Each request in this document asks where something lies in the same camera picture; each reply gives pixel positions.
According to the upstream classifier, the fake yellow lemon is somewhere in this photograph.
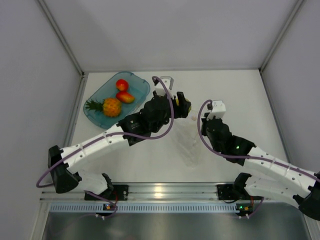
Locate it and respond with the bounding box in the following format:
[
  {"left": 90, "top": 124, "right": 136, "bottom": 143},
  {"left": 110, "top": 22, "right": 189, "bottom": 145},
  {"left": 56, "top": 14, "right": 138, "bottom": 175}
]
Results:
[{"left": 175, "top": 98, "right": 192, "bottom": 112}]

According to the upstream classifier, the clear zip top bag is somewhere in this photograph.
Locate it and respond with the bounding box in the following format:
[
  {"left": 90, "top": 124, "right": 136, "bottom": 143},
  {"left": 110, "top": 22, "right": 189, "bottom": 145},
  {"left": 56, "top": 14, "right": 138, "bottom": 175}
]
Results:
[{"left": 170, "top": 110, "right": 201, "bottom": 168}]

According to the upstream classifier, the fake red yellow mango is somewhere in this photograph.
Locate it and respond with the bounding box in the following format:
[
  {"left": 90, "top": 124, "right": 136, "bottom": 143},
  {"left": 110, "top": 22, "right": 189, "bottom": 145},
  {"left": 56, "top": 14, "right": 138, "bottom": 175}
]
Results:
[{"left": 115, "top": 91, "right": 135, "bottom": 104}]

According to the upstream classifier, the fake red apple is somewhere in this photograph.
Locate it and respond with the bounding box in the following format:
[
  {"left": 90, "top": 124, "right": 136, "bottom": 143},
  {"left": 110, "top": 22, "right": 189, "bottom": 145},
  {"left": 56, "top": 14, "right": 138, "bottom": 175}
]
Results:
[{"left": 115, "top": 78, "right": 129, "bottom": 92}]

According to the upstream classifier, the fake pineapple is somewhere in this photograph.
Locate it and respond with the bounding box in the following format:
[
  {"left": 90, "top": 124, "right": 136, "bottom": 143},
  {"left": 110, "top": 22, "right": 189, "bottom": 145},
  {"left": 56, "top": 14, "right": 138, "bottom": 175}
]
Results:
[{"left": 84, "top": 97, "right": 122, "bottom": 118}]

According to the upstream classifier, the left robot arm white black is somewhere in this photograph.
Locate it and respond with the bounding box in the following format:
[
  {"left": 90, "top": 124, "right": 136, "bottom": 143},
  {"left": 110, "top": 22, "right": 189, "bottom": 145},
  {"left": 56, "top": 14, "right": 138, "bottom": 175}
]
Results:
[{"left": 48, "top": 92, "right": 191, "bottom": 200}]

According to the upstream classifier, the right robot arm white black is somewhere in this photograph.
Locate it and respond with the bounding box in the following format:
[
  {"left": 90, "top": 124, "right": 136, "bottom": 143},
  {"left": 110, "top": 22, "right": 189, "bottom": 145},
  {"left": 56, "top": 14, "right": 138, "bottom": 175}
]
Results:
[{"left": 197, "top": 113, "right": 320, "bottom": 221}]

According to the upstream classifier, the teal plastic bin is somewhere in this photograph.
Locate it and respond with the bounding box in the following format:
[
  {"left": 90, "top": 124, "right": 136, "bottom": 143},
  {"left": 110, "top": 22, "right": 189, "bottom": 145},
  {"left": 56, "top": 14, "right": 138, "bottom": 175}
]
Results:
[{"left": 83, "top": 71, "right": 150, "bottom": 129}]

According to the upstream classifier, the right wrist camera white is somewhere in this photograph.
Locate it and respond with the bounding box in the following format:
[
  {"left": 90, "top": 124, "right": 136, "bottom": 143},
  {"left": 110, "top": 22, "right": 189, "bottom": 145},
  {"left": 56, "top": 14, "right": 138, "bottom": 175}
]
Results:
[{"left": 204, "top": 100, "right": 226, "bottom": 120}]

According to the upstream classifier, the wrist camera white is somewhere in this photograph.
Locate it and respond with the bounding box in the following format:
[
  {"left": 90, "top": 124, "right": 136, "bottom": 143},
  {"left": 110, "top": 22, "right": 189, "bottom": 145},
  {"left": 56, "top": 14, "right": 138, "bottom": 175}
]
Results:
[
  {"left": 152, "top": 76, "right": 174, "bottom": 99},
  {"left": 204, "top": 100, "right": 226, "bottom": 120}
]

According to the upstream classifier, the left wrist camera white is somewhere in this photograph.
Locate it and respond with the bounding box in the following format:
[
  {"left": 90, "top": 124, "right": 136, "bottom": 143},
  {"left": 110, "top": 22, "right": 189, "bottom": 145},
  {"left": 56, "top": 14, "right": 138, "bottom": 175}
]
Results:
[{"left": 152, "top": 76, "right": 174, "bottom": 99}]

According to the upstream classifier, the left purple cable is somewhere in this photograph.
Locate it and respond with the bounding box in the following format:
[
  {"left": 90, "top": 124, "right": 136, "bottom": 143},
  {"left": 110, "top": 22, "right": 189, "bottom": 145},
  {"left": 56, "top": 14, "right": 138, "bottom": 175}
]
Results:
[{"left": 36, "top": 75, "right": 175, "bottom": 221}]

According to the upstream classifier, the purple cable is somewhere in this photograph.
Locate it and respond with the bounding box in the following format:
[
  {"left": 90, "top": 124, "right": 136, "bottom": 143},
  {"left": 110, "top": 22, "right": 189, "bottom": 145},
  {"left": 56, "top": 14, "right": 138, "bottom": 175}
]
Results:
[
  {"left": 36, "top": 75, "right": 175, "bottom": 221},
  {"left": 197, "top": 99, "right": 320, "bottom": 218}
]

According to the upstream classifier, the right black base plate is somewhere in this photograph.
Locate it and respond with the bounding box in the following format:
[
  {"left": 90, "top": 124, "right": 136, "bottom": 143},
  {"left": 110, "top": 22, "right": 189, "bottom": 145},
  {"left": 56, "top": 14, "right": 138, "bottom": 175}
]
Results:
[{"left": 216, "top": 184, "right": 251, "bottom": 201}]

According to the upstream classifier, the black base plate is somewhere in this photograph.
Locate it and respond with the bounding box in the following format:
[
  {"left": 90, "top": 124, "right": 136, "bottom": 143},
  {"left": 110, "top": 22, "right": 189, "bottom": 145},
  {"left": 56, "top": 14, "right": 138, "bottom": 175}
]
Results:
[
  {"left": 84, "top": 184, "right": 129, "bottom": 201},
  {"left": 216, "top": 184, "right": 251, "bottom": 201}
]

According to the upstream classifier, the aluminium mounting rail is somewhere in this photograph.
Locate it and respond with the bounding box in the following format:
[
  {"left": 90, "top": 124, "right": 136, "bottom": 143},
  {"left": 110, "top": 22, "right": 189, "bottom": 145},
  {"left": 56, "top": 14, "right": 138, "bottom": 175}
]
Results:
[{"left": 40, "top": 182, "right": 223, "bottom": 202}]

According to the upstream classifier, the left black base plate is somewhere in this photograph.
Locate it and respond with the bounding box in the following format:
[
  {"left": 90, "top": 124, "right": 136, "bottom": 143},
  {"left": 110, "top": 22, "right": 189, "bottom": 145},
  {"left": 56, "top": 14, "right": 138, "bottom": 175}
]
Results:
[{"left": 84, "top": 184, "right": 129, "bottom": 201}]

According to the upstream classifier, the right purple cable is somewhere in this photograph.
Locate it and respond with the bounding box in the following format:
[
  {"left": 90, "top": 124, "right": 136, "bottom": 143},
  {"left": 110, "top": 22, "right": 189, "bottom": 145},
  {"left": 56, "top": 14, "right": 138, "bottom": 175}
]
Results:
[{"left": 197, "top": 99, "right": 320, "bottom": 218}]

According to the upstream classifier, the right aluminium frame post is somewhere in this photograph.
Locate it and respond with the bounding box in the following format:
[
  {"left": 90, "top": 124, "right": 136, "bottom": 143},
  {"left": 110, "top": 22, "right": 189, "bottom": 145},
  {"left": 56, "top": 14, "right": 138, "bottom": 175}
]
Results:
[{"left": 259, "top": 0, "right": 307, "bottom": 74}]

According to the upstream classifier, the aluminium frame post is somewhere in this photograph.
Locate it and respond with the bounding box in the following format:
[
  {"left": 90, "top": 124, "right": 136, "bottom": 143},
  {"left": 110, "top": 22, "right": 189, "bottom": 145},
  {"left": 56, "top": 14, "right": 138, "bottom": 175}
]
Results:
[
  {"left": 259, "top": 0, "right": 307, "bottom": 74},
  {"left": 36, "top": 0, "right": 84, "bottom": 77}
]

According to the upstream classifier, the white slotted cable duct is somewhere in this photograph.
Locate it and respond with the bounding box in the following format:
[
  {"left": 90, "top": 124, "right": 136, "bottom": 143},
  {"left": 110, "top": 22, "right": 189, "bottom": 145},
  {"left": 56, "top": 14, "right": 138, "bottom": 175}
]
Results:
[{"left": 49, "top": 202, "right": 240, "bottom": 214}]

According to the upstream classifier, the left aluminium frame post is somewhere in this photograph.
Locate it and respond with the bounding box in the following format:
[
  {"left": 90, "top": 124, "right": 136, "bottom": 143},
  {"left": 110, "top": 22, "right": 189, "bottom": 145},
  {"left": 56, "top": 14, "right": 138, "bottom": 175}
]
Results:
[{"left": 36, "top": 0, "right": 84, "bottom": 77}]

